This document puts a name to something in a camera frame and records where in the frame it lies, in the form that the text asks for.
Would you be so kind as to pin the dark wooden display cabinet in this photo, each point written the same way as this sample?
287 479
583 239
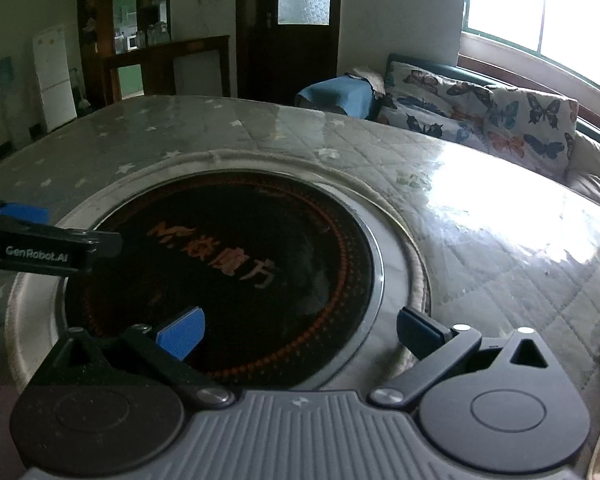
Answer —
100 25

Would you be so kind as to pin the window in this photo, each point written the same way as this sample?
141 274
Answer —
545 10

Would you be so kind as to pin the low wooden partition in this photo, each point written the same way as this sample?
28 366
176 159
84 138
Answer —
195 70

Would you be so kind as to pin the blue sofa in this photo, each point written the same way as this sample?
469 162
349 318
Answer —
337 95

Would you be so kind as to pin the beige cushion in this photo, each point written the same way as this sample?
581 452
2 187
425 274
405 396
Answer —
597 170

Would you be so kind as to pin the white refrigerator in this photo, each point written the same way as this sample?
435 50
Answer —
55 80

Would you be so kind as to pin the round black cooktop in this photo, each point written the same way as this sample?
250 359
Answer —
230 270

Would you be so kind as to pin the beige cloth on sofa arm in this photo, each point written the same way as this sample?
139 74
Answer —
367 80

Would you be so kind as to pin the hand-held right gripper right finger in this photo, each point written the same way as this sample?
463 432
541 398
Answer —
420 332

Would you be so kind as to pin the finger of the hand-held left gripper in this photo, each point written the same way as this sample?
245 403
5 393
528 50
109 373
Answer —
20 212

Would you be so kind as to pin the grey quilted star table cover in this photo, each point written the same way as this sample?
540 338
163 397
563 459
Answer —
480 240

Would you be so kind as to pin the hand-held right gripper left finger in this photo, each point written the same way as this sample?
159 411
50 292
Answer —
182 332

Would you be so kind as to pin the dark wooden door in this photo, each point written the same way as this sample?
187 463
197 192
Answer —
290 60

